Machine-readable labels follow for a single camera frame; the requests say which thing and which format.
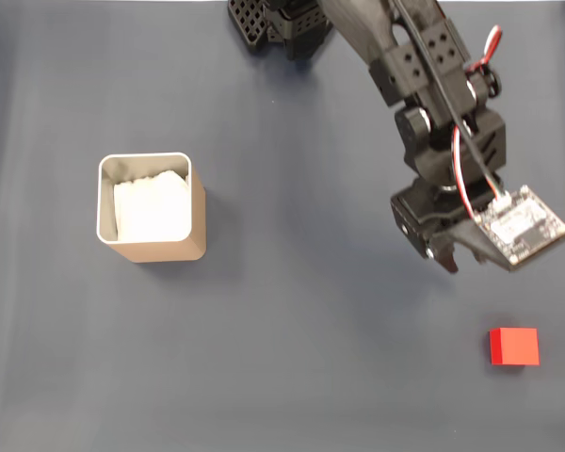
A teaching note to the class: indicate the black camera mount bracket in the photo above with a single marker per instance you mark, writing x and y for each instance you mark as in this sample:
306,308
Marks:
471,235

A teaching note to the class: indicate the beige open box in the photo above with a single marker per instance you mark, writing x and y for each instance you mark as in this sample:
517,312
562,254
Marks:
169,252

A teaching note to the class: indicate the red cube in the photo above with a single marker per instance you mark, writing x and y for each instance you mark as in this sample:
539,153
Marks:
518,346

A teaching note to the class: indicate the white crumpled tissue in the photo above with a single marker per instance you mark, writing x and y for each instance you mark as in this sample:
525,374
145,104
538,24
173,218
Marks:
150,212

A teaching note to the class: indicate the bare camera circuit board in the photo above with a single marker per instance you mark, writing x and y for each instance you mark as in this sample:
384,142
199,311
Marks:
522,226

